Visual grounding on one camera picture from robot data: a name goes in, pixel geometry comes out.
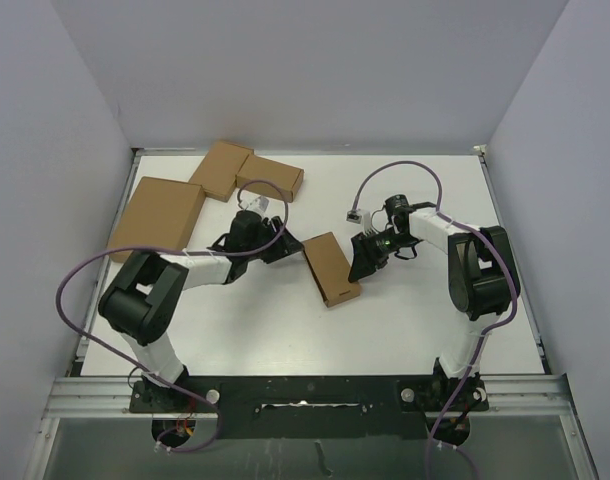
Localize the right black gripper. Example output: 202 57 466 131
349 228 416 283

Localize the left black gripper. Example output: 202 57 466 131
245 215 302 262

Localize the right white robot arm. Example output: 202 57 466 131
346 194 520 409

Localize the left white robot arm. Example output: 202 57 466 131
98 210 304 411

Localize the long folded cardboard box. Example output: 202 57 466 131
236 154 304 203

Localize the square folded cardboard box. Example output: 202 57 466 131
189 140 254 202

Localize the large folded cardboard box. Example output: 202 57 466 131
107 177 206 251

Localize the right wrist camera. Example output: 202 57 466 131
346 208 371 225

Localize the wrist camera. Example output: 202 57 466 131
346 208 371 225
239 195 269 217

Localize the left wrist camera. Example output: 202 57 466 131
239 195 269 217

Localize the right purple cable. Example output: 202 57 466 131
353 159 519 480

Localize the purple cable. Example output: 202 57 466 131
353 159 519 480
54 179 291 416

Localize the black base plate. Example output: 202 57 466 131
129 372 489 440

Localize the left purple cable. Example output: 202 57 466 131
54 179 291 416

